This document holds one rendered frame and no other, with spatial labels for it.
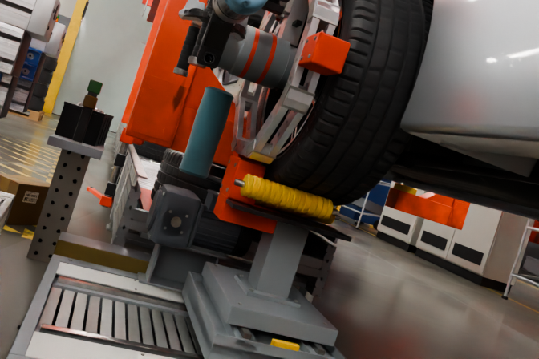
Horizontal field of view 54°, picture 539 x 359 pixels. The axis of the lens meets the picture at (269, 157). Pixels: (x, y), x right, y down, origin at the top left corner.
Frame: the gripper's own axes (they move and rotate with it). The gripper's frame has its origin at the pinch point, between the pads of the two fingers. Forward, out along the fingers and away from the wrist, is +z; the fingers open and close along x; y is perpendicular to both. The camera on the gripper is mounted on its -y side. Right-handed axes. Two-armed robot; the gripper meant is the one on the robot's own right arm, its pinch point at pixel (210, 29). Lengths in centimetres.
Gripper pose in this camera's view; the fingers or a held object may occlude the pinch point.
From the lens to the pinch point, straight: 124.2
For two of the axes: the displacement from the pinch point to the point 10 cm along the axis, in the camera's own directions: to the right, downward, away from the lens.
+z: -2.8, -0.8, 9.6
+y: 3.0, -9.5, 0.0
